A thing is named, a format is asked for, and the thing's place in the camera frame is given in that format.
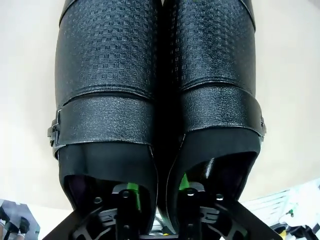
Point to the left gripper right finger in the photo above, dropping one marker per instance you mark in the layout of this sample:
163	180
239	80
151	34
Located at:
200	215

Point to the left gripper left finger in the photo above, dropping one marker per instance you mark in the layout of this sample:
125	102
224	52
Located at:
120	215

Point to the black leather buckle shoe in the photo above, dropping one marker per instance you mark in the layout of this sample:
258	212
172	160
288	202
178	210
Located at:
215	70
105	75

